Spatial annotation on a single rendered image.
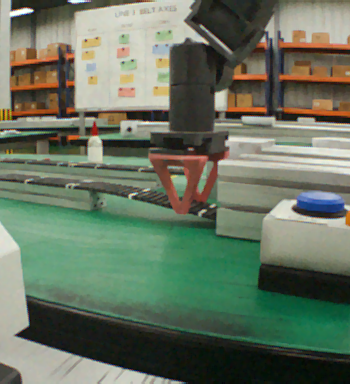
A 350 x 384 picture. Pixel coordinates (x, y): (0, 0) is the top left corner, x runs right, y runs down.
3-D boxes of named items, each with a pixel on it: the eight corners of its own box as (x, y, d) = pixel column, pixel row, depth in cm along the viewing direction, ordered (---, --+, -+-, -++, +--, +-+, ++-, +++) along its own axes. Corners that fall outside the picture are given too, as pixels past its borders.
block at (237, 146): (199, 200, 64) (200, 140, 62) (225, 188, 74) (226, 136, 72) (254, 206, 59) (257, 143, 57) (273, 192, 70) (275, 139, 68)
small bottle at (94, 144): (95, 164, 108) (94, 121, 106) (105, 165, 106) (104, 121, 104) (85, 166, 105) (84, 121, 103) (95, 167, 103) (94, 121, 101)
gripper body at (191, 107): (229, 144, 53) (230, 88, 51) (199, 150, 44) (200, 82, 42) (185, 142, 56) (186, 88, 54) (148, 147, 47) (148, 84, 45)
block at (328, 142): (304, 186, 76) (306, 138, 74) (329, 180, 84) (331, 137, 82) (350, 194, 69) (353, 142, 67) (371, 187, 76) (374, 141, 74)
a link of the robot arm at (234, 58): (208, -17, 43) (263, 27, 42) (232, 6, 54) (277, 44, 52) (146, 58, 48) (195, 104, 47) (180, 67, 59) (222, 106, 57)
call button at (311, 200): (291, 221, 31) (293, 196, 30) (299, 210, 34) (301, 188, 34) (341, 227, 29) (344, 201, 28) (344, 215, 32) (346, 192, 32)
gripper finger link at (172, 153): (221, 209, 52) (223, 135, 50) (199, 222, 46) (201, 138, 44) (174, 203, 55) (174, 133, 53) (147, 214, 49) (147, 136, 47)
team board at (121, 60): (66, 210, 385) (63, 8, 345) (92, 200, 431) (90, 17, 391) (218, 226, 332) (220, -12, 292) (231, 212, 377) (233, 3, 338)
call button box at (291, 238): (256, 290, 31) (261, 213, 30) (281, 253, 39) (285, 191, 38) (356, 306, 27) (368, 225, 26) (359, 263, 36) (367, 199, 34)
